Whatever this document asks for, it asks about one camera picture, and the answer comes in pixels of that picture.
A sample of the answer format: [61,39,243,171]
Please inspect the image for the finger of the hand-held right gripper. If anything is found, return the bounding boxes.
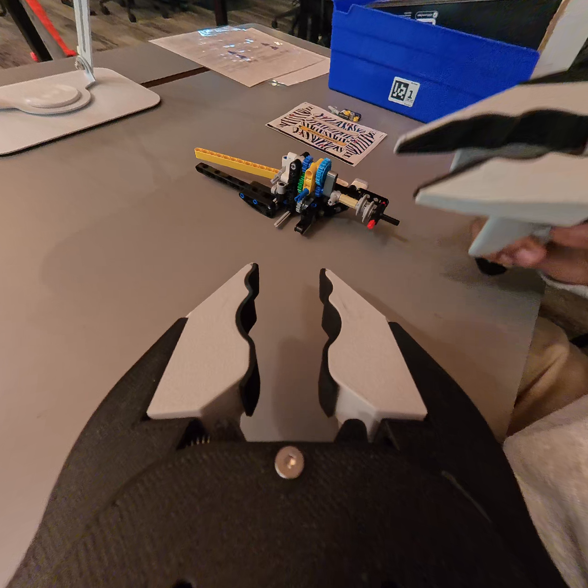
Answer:
[394,82,588,155]
[413,142,588,227]

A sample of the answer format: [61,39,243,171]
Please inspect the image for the person's right forearm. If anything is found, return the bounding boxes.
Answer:
[543,273,588,300]

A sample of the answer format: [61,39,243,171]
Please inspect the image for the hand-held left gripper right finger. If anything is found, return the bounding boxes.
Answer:
[319,268,428,441]

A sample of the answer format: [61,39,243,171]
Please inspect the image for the person's beige sweater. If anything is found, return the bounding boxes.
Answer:
[502,404,588,588]

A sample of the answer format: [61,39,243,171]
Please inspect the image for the printed instruction sheet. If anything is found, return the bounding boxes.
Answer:
[149,27,331,88]

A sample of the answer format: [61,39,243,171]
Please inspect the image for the person's tan pants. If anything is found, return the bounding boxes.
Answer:
[507,316,588,437]

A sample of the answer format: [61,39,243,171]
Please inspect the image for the blue plastic bin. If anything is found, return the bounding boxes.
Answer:
[328,0,541,124]

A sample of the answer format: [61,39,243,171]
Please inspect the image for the pale board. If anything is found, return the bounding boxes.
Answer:
[532,0,588,81]

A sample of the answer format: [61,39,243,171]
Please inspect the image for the office chair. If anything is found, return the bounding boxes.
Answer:
[270,0,332,35]

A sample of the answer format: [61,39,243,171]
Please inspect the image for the zebra striped sticker sheet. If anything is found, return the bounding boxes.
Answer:
[266,102,387,167]

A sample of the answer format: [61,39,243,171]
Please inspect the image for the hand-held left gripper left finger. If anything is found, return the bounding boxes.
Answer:
[146,263,261,428]

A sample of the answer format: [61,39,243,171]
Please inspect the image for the black stand leg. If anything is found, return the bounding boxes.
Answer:
[0,0,53,63]

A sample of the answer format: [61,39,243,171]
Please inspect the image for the red strap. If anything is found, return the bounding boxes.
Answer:
[23,0,78,62]

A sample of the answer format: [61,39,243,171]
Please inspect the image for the person's right hand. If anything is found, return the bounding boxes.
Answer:
[501,223,588,286]

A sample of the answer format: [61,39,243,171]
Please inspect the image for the partly built lego model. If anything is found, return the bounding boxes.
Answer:
[194,147,400,236]

